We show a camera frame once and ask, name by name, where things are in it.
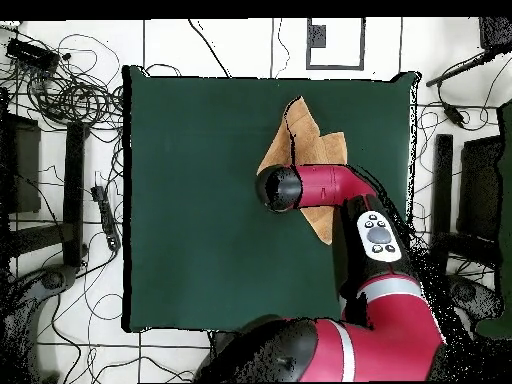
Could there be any tangle of black cables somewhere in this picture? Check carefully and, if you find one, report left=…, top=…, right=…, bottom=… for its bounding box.
left=405, top=101, right=501, bottom=289
left=0, top=23, right=125, bottom=133

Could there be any dark green table cloth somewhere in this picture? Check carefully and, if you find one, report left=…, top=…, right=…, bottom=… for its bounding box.
left=121, top=64, right=421, bottom=335

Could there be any black power adapter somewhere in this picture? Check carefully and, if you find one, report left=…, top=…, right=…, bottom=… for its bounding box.
left=441, top=102, right=467, bottom=129

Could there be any black stand bar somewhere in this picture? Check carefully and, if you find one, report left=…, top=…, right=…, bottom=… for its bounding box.
left=429, top=133, right=454, bottom=275
left=62, top=121, right=87, bottom=268

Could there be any black corner box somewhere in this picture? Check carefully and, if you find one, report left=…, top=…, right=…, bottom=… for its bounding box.
left=478, top=16, right=512, bottom=53

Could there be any grey square frame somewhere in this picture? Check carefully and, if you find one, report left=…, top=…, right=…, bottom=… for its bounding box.
left=305, top=17, right=366, bottom=72

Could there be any dark flat panel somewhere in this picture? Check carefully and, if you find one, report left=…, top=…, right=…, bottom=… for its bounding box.
left=457, top=135, right=505, bottom=241
left=0, top=113, right=42, bottom=215

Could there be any tan terry towel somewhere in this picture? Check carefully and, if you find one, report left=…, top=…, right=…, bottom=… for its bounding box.
left=255, top=95, right=348, bottom=246

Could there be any black rod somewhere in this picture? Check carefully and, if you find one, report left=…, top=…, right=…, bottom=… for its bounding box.
left=425, top=47, right=497, bottom=88

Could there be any long black cable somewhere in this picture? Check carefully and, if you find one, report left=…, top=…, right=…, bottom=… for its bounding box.
left=187, top=18, right=231, bottom=78

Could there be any grey rounded base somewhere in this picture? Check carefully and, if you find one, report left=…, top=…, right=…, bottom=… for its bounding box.
left=0, top=263, right=77, bottom=384
left=447, top=274, right=503, bottom=321

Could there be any black electronics box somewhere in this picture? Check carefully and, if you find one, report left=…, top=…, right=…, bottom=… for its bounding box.
left=5, top=36, right=61, bottom=73

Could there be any black power strip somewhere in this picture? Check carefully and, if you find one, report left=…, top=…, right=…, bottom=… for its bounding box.
left=89, top=184, right=122, bottom=252

